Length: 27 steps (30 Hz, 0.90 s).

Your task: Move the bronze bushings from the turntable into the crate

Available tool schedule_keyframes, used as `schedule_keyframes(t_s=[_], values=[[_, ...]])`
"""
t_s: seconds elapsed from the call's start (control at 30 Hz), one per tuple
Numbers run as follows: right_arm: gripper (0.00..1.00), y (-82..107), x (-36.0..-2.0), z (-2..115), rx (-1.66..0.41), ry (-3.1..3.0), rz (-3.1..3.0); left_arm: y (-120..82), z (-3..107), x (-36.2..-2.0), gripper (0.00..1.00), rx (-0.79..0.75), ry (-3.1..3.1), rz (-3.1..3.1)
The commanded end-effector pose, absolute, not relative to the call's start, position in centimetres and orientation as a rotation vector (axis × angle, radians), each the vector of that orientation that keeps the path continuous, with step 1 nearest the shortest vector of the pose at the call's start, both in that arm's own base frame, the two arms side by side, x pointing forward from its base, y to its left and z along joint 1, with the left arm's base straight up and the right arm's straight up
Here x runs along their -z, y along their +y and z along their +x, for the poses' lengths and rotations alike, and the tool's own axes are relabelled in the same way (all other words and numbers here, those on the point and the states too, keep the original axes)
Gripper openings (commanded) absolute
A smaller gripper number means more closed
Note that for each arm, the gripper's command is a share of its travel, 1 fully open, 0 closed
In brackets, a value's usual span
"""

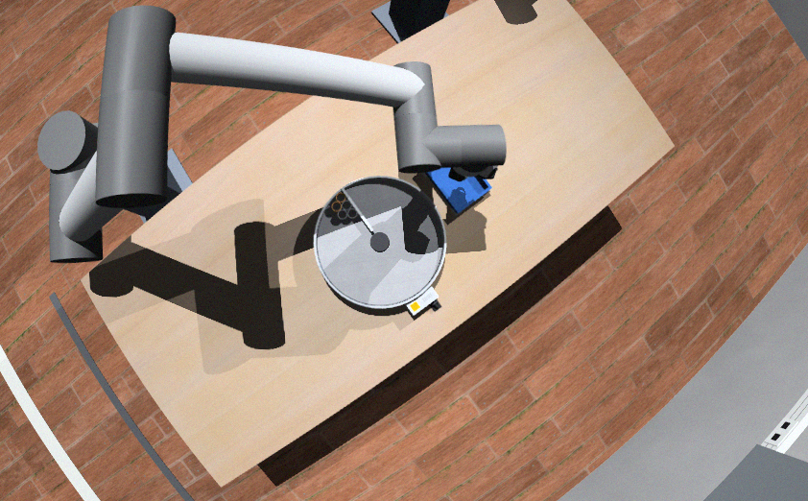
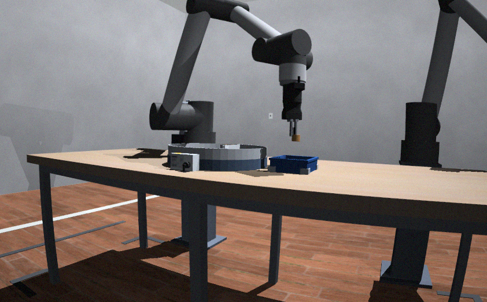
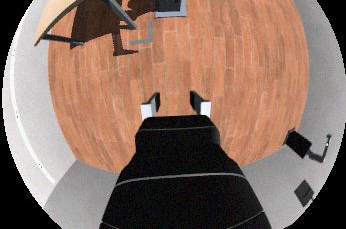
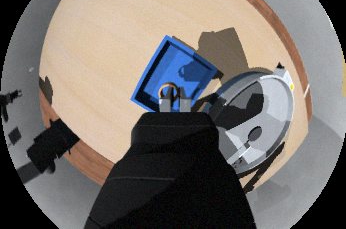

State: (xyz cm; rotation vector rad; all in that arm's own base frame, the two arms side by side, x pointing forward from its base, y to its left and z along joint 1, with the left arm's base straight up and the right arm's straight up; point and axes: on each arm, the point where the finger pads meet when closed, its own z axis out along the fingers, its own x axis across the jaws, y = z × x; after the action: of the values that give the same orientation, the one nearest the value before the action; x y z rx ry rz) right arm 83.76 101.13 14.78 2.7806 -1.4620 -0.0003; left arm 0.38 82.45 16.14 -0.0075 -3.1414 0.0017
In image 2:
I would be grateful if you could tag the blue open-top crate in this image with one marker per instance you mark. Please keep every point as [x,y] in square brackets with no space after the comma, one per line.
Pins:
[292,164]

